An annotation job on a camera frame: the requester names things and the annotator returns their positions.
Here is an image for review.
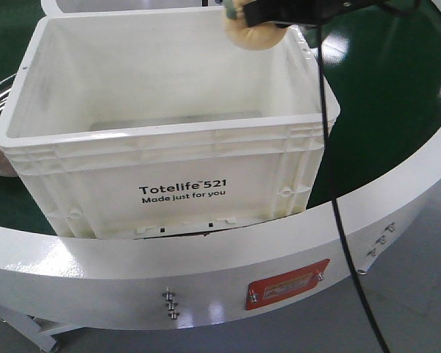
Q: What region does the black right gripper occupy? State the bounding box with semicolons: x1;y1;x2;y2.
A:
243;0;419;28

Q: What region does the yellow plush fruit toy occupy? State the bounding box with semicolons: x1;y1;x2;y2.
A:
223;1;287;51

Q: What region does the white plastic tote box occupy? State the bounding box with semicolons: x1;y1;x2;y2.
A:
0;7;340;239

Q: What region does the red warning label plate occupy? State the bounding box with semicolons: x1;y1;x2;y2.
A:
245;259;331;310

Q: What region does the white table support leg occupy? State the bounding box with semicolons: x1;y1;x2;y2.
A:
0;305;82;352

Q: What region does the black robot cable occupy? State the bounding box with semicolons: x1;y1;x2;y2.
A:
312;0;395;353

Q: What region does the white round conveyor frame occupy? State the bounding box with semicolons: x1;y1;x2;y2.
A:
0;0;441;330

